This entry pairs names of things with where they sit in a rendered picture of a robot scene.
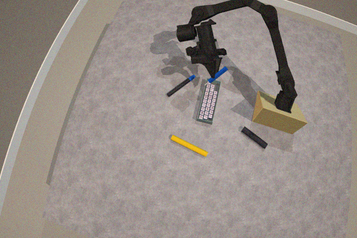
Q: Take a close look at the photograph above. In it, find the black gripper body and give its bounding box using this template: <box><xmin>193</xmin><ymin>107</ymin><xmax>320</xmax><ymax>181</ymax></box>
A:
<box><xmin>191</xmin><ymin>37</ymin><xmax>227</xmax><ymax>64</ymax></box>

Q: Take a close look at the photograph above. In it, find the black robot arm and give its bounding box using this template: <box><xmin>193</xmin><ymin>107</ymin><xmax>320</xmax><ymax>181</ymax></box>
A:
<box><xmin>176</xmin><ymin>0</ymin><xmax>297</xmax><ymax>113</ymax></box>

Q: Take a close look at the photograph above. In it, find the yellow cylinder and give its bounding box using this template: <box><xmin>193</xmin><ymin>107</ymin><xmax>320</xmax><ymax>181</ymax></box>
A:
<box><xmin>171</xmin><ymin>135</ymin><xmax>208</xmax><ymax>157</ymax></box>

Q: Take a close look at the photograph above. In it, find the black marker with blue cap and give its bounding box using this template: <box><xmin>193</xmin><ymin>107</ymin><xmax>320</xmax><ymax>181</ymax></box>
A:
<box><xmin>167</xmin><ymin>75</ymin><xmax>195</xmax><ymax>96</ymax></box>

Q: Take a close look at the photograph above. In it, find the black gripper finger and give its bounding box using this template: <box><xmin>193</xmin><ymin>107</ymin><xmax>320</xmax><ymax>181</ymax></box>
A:
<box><xmin>200</xmin><ymin>60</ymin><xmax>216</xmax><ymax>78</ymax></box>
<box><xmin>214</xmin><ymin>57</ymin><xmax>223</xmax><ymax>74</ymax></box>

